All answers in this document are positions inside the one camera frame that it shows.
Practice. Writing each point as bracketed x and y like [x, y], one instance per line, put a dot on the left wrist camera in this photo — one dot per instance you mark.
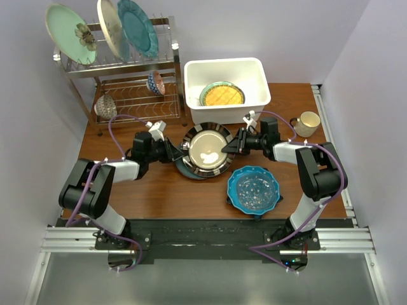
[156, 130]

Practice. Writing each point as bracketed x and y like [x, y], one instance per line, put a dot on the teal plate on rack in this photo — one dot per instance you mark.
[138, 28]

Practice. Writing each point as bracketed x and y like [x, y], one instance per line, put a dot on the cream mug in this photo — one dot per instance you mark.
[306, 124]

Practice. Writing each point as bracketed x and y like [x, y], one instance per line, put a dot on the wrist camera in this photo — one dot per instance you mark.
[249, 120]
[156, 130]

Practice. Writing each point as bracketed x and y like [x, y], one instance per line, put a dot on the blue scalloped plate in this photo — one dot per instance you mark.
[253, 190]

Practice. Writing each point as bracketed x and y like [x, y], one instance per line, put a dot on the mint floral plate on rack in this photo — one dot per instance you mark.
[70, 34]

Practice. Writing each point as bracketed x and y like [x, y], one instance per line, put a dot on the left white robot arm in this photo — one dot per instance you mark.
[88, 187]

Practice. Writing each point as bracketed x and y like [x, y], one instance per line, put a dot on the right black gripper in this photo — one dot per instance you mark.
[237, 145]

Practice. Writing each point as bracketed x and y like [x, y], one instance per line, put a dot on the metal dish rack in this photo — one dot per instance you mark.
[126, 81]

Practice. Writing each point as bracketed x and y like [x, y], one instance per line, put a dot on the dark blue glazed plate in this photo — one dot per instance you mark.
[185, 171]

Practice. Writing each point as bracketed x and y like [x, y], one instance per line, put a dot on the cream plate on rack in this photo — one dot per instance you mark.
[111, 27]

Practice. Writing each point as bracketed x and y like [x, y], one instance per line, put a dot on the mint floral plate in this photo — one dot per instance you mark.
[70, 34]
[203, 93]

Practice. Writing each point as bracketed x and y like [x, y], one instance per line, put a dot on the black striped plate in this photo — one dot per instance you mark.
[202, 150]

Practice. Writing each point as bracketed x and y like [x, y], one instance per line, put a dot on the white plastic bin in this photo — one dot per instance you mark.
[245, 73]

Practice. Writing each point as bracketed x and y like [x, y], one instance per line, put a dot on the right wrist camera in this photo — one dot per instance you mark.
[249, 120]

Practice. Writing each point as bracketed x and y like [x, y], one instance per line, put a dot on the yellow woven pattern plate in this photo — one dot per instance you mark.
[224, 97]

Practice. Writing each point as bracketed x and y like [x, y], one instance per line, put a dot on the grey patterned bowl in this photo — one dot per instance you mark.
[105, 107]

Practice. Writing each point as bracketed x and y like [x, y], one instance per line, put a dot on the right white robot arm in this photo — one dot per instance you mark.
[322, 177]

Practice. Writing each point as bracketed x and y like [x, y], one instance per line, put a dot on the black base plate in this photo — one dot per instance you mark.
[228, 239]

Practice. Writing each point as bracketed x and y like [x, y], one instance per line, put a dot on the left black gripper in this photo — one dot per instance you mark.
[172, 152]

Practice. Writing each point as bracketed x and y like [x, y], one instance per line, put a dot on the blue patterned bowl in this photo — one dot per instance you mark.
[155, 83]

